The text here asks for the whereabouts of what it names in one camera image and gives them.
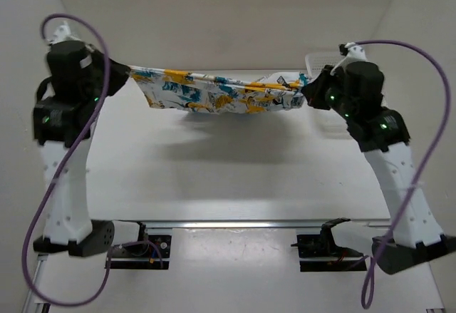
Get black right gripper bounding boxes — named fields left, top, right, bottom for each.
left=304, top=65, right=357, bottom=120

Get white printed shorts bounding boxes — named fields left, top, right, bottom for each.
left=130, top=66, right=311, bottom=114

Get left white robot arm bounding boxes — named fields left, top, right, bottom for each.
left=32, top=40, right=130, bottom=257

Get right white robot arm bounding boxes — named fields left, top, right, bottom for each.
left=302, top=61, right=455, bottom=274

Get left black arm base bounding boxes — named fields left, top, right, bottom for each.
left=110, top=222, right=172, bottom=270

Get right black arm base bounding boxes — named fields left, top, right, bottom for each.
left=291, top=217, right=367, bottom=272

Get white plastic mesh basket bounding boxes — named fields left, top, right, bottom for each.
left=305, top=52, right=343, bottom=78

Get aluminium rail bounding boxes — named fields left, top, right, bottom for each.
left=113, top=219, right=389, bottom=230

